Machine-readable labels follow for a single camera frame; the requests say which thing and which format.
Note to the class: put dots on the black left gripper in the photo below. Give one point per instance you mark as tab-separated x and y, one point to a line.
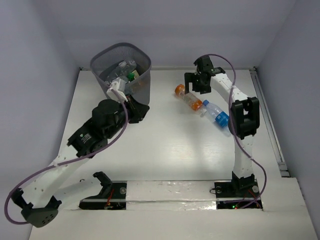
138	111

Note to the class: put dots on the clear bottle light blue cap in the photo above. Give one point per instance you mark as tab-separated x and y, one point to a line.
216	116

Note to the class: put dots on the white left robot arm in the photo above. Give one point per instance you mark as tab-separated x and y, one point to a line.
35	199

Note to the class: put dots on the silver taped front rail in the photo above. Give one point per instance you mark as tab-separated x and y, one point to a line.
170	195

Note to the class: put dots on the grey mesh waste bin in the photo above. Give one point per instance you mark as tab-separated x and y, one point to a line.
103	63

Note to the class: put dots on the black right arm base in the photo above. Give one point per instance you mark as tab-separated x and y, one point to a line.
237	193

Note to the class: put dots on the green soda bottle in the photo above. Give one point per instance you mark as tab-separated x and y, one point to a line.
131	76

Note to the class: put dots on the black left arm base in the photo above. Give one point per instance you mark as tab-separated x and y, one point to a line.
112	195

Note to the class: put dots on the long orange capped bottle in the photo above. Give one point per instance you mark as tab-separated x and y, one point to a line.
189	98

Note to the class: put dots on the metal rail right wall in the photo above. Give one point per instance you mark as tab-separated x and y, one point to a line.
284	171

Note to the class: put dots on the orange juice bottle brown cap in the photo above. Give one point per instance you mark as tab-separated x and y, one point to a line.
140	83

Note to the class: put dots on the crushed clear bottle white cap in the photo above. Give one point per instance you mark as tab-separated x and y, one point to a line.
122	70

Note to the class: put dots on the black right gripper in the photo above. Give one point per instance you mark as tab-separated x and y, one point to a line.
190	77

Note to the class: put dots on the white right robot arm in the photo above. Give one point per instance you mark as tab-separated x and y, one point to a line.
244	114

